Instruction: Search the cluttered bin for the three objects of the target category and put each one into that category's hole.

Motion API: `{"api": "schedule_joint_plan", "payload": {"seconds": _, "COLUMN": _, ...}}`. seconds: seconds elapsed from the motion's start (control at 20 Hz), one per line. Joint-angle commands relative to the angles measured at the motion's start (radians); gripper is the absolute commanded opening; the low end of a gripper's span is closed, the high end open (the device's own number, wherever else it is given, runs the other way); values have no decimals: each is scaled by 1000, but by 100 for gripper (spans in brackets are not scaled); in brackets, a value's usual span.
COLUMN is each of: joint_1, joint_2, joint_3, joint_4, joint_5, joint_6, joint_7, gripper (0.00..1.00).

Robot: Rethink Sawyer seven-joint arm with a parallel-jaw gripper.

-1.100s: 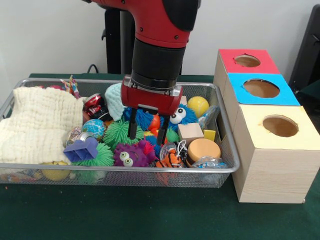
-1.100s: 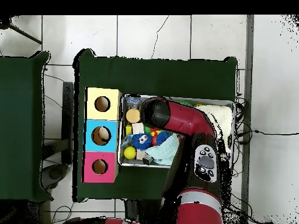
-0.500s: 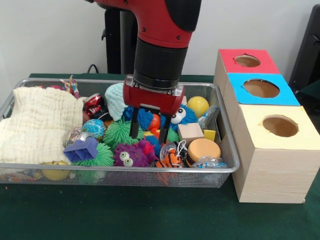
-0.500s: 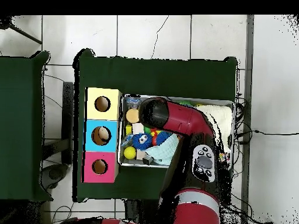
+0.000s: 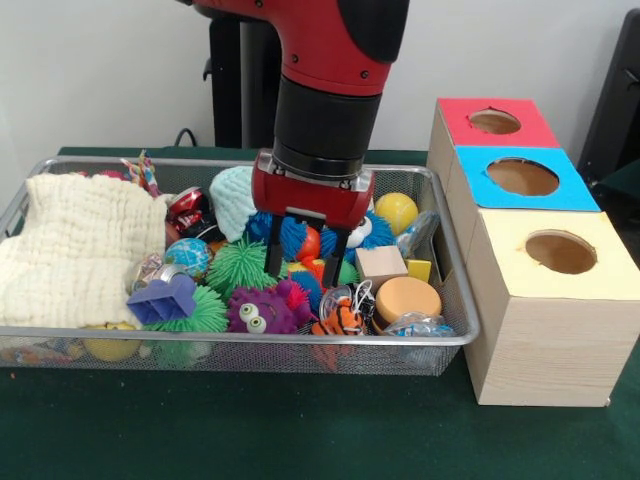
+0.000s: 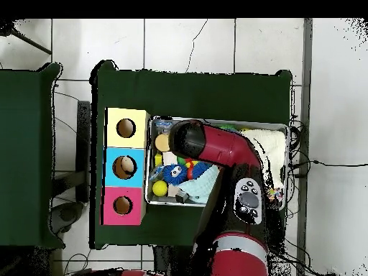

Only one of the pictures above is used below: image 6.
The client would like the clear mesh bin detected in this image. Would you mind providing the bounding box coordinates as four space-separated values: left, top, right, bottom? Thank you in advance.
145 117 290 212

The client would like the wooden box with three holes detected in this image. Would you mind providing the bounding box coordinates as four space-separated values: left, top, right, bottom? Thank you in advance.
101 106 150 226

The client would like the blue fuzzy ball with eyes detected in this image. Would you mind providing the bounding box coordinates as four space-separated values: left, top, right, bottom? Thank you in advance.
162 163 188 185

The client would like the round wooden disc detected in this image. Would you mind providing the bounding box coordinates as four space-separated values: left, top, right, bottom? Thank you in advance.
155 133 172 153

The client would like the mint green knit cloth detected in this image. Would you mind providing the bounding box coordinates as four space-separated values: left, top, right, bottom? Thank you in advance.
183 165 221 205

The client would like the yellow ball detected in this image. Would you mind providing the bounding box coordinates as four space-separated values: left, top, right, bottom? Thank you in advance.
152 180 168 198

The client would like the cream waffle cloth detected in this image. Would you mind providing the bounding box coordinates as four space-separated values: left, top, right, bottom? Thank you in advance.
246 129 287 186

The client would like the green cloth side table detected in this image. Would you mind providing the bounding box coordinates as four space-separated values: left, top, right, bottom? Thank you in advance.
0 62 64 249

